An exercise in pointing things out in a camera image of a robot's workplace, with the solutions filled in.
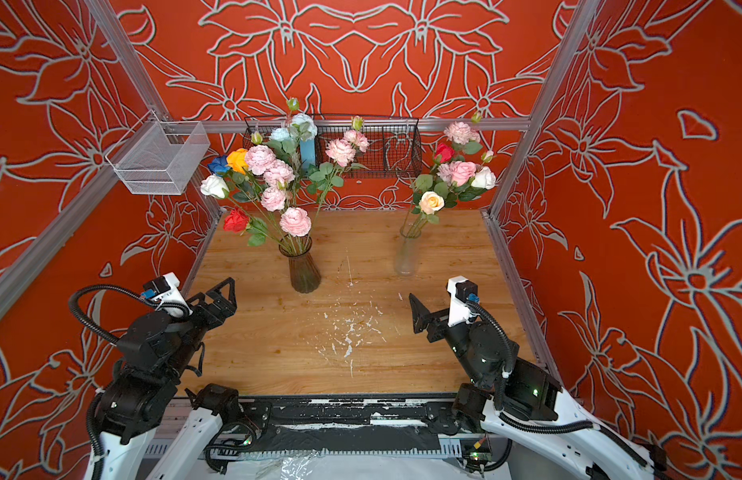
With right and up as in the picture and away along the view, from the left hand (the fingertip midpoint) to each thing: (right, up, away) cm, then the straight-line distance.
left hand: (218, 285), depth 64 cm
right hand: (+45, -1, -1) cm, 45 cm away
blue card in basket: (+14, +37, +27) cm, 48 cm away
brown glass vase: (+13, 0, +26) cm, 29 cm away
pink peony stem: (+15, +15, +7) cm, 22 cm away
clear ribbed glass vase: (+46, +5, +32) cm, 56 cm away
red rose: (+1, +15, +8) cm, 17 cm away
